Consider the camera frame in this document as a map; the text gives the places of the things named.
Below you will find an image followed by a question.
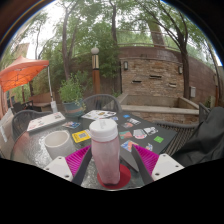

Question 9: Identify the black laptop with stickers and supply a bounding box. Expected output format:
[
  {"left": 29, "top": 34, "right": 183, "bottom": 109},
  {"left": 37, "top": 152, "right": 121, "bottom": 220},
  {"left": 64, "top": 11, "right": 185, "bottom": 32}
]
[{"left": 109, "top": 114, "right": 178, "bottom": 173}]

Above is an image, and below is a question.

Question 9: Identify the yellow card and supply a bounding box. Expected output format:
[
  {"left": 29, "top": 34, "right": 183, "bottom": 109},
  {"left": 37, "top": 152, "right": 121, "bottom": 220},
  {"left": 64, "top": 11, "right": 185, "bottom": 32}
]
[{"left": 71, "top": 128, "right": 92, "bottom": 144}]

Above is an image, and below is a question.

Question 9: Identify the brown lamp post with globe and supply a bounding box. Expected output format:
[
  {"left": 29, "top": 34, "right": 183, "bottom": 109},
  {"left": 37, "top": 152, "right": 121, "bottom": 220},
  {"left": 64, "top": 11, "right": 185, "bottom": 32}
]
[{"left": 90, "top": 46, "right": 102, "bottom": 96}]

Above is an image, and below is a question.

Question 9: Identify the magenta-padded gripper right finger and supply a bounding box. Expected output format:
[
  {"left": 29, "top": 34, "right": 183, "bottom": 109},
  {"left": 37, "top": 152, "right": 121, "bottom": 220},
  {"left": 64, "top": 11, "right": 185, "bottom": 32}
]
[{"left": 130, "top": 143, "right": 185, "bottom": 186}]

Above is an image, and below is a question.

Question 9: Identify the wooden bench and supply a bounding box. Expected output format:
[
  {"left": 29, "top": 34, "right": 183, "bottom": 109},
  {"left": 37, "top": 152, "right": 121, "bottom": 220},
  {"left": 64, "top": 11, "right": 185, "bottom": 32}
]
[{"left": 28, "top": 92, "right": 53, "bottom": 109}]

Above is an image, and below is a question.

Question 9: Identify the orange canopy tent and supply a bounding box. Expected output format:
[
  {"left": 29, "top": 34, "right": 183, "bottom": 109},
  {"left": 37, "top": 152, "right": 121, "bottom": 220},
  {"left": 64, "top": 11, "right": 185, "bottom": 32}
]
[{"left": 0, "top": 55, "right": 51, "bottom": 93}]

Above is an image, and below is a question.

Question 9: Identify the white ribbed mug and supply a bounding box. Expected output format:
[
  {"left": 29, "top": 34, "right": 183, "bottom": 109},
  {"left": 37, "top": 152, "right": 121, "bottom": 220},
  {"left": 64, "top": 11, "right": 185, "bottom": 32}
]
[{"left": 43, "top": 130, "right": 73, "bottom": 160}]

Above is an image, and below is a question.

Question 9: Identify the green plant in blue pot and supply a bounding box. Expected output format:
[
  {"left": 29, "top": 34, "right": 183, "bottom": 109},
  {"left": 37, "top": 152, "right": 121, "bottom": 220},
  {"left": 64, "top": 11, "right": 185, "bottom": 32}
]
[{"left": 58, "top": 73, "right": 88, "bottom": 118}]

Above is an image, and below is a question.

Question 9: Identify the flat round red coaster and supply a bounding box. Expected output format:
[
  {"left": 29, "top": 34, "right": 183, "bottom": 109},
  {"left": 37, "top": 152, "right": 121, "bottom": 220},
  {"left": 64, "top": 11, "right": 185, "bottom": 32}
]
[{"left": 96, "top": 162, "right": 132, "bottom": 191}]

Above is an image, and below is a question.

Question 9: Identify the tree with forked trunk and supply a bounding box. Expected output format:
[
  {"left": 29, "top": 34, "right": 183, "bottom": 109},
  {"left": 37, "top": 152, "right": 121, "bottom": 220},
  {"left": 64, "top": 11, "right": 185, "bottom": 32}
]
[{"left": 33, "top": 0, "right": 116, "bottom": 82}]

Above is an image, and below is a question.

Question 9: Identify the blue colourful card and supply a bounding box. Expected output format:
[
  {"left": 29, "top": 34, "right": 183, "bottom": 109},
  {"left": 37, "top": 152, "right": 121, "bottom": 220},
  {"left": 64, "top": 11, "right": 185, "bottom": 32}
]
[{"left": 61, "top": 120, "right": 82, "bottom": 130}]

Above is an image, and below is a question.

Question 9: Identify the tree with dark trunk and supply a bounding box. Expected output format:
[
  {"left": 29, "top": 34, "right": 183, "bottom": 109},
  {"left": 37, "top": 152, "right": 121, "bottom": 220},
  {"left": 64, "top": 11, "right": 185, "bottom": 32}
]
[{"left": 143, "top": 0, "right": 216, "bottom": 101}]

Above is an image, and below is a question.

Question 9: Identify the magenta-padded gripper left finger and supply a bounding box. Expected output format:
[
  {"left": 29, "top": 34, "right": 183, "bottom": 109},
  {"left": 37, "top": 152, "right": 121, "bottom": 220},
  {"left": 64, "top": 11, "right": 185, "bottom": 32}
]
[{"left": 43, "top": 144, "right": 94, "bottom": 186}]

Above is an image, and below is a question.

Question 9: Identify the white sticker sheet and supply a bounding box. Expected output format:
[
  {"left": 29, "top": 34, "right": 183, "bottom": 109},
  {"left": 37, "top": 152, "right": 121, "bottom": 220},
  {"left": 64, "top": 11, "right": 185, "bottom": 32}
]
[{"left": 81, "top": 109, "right": 117, "bottom": 121}]

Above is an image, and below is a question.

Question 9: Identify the grey wall box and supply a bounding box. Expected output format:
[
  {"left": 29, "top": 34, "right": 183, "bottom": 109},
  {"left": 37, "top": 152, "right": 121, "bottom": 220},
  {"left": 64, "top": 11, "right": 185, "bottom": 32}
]
[{"left": 189, "top": 86, "right": 197, "bottom": 99}]

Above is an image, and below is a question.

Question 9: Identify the black jacket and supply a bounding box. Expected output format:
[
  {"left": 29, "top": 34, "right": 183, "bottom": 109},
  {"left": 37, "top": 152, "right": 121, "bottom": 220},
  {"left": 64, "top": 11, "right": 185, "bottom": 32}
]
[{"left": 171, "top": 106, "right": 224, "bottom": 168}]

